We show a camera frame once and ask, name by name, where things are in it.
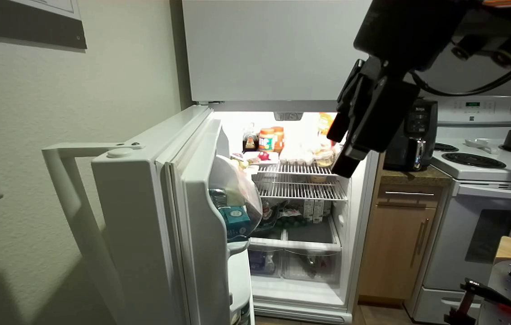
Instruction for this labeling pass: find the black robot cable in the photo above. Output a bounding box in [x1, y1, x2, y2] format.
[410, 55, 511, 97]

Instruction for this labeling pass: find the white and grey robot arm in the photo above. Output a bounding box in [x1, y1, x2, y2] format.
[327, 0, 511, 178]

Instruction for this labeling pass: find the white electric stove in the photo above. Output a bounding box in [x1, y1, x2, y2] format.
[406, 95, 511, 323]

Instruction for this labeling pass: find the wooden kitchen cabinet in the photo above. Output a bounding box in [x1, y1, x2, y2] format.
[359, 166, 451, 305]

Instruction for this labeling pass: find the orange juice carton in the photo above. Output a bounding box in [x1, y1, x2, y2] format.
[258, 126, 283, 153]

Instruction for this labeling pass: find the black tool with orange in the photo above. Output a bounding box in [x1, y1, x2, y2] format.
[444, 276, 511, 325]

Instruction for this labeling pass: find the white milk jug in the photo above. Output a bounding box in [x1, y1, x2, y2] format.
[209, 155, 263, 238]

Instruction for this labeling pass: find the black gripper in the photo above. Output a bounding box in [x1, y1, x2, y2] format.
[327, 57, 419, 178]

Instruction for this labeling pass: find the dark framed wall picture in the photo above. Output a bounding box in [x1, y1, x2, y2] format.
[0, 0, 86, 50]

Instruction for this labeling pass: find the white bottom fridge door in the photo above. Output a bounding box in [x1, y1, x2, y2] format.
[43, 104, 254, 325]

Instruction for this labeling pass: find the teal can in door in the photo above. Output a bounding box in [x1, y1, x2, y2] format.
[220, 205, 251, 241]

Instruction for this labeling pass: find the white fridge body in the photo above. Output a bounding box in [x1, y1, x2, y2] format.
[209, 102, 377, 325]

